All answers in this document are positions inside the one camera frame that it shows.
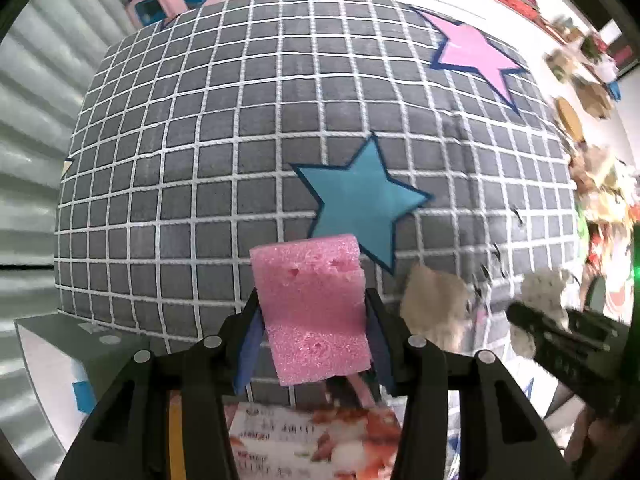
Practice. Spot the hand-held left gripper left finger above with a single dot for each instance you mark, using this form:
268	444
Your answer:
250	355

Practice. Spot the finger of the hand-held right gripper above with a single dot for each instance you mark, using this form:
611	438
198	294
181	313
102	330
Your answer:
537	327

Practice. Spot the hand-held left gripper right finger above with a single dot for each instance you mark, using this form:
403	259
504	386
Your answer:
380	360

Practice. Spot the pink foam sponge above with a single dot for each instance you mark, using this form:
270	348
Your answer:
310	310

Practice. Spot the white cardboard storage box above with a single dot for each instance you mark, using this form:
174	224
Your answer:
45	360

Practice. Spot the beige towel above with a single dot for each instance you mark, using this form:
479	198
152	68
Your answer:
435	300

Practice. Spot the printed paper booklet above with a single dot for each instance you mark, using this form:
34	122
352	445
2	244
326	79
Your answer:
300	440

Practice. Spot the blue crumpled cloth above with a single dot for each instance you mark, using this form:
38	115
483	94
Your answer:
84	396

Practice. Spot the grey checked bed blanket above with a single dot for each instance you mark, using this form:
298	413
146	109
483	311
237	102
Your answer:
200	160

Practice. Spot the pale green curtain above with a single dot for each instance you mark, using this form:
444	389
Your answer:
35	110

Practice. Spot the cluttered red-edged wall shelf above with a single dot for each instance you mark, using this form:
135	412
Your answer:
595	85

